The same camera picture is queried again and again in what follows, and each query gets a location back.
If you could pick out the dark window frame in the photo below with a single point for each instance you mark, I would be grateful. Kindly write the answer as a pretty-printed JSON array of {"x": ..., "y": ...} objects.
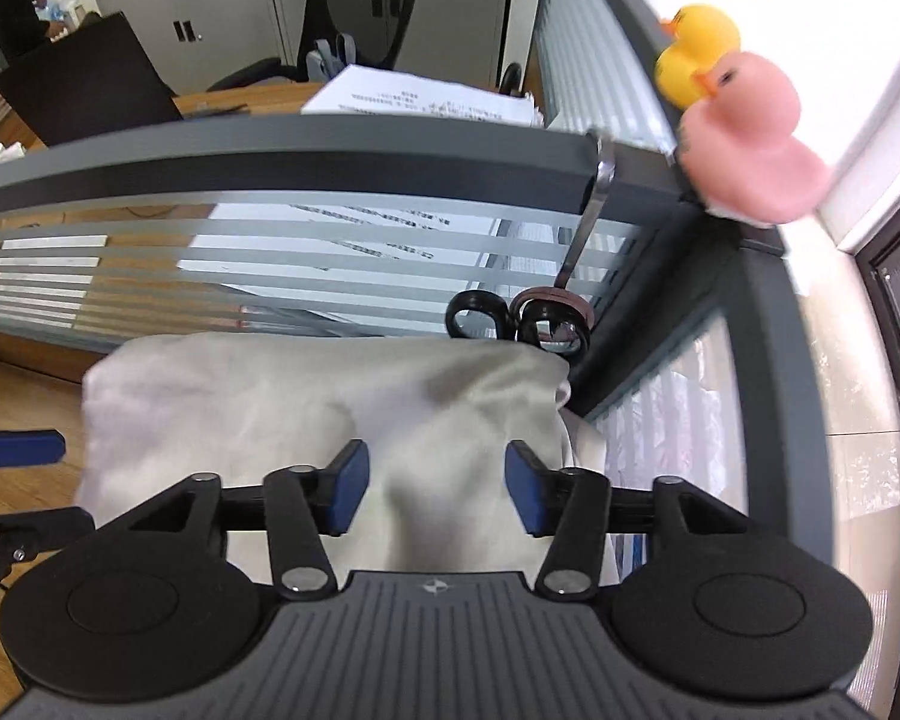
[{"x": 881, "y": 330}]

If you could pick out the yellow rubber duck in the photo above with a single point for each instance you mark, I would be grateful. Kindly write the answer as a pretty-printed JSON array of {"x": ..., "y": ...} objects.
[{"x": 701, "y": 37}]

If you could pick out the metal hook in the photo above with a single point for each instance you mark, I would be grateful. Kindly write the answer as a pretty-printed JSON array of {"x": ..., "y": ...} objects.
[{"x": 585, "y": 225}]

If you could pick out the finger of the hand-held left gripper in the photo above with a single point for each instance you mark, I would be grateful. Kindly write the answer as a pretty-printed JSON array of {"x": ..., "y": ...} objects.
[
  {"x": 15, "y": 448},
  {"x": 22, "y": 536}
]

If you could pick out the black mesh office chair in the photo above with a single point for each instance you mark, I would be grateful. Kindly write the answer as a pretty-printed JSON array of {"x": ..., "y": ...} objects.
[{"x": 360, "y": 0}]

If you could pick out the pink rubber duck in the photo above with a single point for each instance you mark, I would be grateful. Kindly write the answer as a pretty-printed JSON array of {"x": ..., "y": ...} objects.
[{"x": 750, "y": 142}]

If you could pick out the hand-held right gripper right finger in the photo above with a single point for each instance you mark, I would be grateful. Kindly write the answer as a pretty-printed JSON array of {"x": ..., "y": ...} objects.
[{"x": 525, "y": 487}]

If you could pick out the white paper stack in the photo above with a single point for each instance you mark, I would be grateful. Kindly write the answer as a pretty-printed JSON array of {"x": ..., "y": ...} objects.
[{"x": 420, "y": 94}]

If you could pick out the cream satin shirt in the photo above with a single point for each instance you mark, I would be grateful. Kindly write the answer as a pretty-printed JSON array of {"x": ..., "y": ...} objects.
[{"x": 307, "y": 397}]

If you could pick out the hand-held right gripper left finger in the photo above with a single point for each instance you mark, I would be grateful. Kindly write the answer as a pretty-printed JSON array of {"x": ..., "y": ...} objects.
[{"x": 349, "y": 484}]

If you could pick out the black monitor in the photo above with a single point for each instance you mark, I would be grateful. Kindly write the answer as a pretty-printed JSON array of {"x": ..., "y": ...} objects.
[{"x": 90, "y": 82}]

